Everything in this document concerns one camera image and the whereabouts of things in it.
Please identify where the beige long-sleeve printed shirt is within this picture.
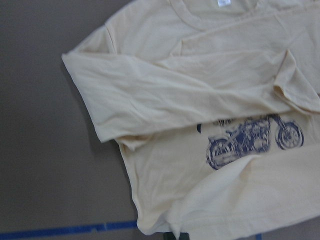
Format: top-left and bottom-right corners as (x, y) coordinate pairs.
(62, 0), (320, 240)

